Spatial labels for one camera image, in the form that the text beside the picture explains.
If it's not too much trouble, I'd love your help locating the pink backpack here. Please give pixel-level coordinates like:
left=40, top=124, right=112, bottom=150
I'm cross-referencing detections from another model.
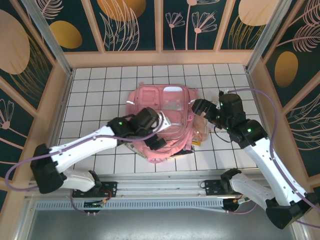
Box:
left=125, top=81, right=198, bottom=164

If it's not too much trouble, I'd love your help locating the dark blue book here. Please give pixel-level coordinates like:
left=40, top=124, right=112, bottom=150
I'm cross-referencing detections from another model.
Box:
left=174, top=147, right=195, bottom=157

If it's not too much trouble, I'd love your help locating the grey metal sheet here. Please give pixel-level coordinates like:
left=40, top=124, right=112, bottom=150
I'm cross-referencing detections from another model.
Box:
left=14, top=196, right=310, bottom=240

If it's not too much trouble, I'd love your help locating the small green circuit board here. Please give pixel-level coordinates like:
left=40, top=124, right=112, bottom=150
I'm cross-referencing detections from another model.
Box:
left=83, top=199, right=105, bottom=209

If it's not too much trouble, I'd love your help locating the yellow power connector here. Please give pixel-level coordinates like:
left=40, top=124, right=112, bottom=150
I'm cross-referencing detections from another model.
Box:
left=231, top=197, right=251, bottom=205

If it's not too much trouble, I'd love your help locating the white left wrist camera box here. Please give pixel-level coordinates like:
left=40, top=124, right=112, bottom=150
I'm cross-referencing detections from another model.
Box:
left=157, top=112, right=173, bottom=132

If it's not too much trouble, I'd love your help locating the thin black right wrist wire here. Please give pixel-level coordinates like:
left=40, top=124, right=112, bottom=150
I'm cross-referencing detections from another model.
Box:
left=213, top=125, right=233, bottom=144

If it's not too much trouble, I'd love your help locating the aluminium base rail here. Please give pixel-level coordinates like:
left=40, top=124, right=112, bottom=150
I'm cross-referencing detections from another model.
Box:
left=24, top=174, right=296, bottom=200

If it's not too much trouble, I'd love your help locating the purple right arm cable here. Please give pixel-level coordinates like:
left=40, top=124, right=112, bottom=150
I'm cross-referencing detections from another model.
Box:
left=223, top=87, right=320, bottom=229

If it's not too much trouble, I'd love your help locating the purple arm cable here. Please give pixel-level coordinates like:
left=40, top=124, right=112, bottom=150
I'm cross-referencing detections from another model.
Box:
left=223, top=87, right=320, bottom=229
left=4, top=112, right=167, bottom=216

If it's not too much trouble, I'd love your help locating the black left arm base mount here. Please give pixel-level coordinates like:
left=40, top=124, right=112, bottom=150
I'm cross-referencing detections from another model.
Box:
left=71, top=181, right=118, bottom=199

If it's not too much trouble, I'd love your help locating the grey slotted cable duct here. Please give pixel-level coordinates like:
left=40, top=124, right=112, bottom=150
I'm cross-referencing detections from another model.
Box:
left=36, top=198, right=226, bottom=214

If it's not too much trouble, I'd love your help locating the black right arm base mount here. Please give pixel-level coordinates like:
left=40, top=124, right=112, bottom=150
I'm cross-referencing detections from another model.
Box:
left=204, top=177, right=236, bottom=197

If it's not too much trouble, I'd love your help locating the aluminium frame post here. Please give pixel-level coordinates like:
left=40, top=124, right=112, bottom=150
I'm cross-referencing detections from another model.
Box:
left=246, top=0, right=292, bottom=73
left=21, top=0, right=75, bottom=76

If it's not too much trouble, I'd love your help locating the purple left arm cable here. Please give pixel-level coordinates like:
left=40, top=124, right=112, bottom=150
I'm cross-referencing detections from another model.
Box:
left=4, top=112, right=167, bottom=216

